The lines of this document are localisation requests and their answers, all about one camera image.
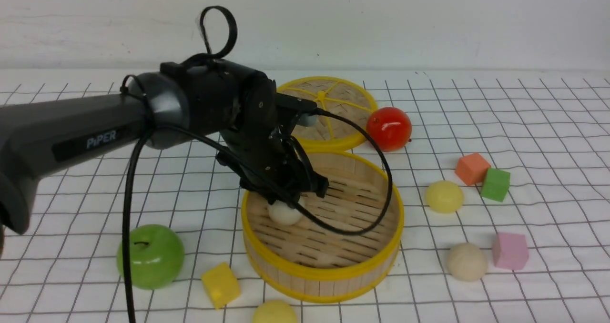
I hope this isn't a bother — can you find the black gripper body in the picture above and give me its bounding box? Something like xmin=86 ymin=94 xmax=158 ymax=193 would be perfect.
xmin=160 ymin=61 xmax=329 ymax=203

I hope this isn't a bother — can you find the white bun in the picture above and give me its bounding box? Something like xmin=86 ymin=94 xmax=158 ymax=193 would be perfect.
xmin=266 ymin=200 xmax=303 ymax=226

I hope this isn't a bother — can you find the yellow bun front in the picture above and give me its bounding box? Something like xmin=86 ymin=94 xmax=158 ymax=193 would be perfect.
xmin=252 ymin=301 xmax=298 ymax=323

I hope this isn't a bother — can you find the yellow bun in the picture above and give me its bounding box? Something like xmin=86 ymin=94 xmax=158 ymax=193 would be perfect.
xmin=252 ymin=301 xmax=298 ymax=323
xmin=425 ymin=181 xmax=465 ymax=214

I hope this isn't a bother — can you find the beige bun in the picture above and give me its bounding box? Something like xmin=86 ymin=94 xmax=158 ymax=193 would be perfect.
xmin=445 ymin=242 xmax=488 ymax=282

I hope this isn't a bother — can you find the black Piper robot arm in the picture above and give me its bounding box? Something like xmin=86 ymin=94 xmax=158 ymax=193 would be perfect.
xmin=0 ymin=60 xmax=328 ymax=234

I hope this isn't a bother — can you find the bamboo steamer lid yellow rim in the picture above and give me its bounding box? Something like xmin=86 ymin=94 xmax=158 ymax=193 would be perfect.
xmin=277 ymin=76 xmax=378 ymax=151

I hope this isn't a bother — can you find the bamboo steamer tray yellow rim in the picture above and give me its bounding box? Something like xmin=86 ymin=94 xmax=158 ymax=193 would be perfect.
xmin=241 ymin=150 xmax=405 ymax=303

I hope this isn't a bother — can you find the red toy apple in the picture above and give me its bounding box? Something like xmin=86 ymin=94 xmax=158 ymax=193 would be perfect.
xmin=366 ymin=107 xmax=412 ymax=152

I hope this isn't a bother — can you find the green toy apple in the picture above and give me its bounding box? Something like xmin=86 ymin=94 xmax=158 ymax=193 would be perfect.
xmin=129 ymin=224 xmax=185 ymax=290

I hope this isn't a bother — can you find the yellow foam cube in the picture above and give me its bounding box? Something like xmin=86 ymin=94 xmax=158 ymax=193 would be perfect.
xmin=201 ymin=262 xmax=242 ymax=310

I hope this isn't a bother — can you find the orange foam cube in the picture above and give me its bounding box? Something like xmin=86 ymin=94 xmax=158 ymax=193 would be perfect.
xmin=455 ymin=153 xmax=491 ymax=186

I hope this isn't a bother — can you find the green foam cube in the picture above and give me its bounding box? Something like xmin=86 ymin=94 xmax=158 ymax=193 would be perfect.
xmin=480 ymin=168 xmax=511 ymax=202

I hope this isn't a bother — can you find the white grid tablecloth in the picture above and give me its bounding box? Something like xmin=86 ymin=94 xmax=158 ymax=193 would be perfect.
xmin=0 ymin=70 xmax=610 ymax=323

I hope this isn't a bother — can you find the pink foam cube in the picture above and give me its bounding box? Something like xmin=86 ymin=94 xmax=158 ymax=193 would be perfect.
xmin=492 ymin=232 xmax=529 ymax=271

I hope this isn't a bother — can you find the black cable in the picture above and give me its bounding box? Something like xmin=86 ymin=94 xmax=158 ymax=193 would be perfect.
xmin=122 ymin=6 xmax=393 ymax=323

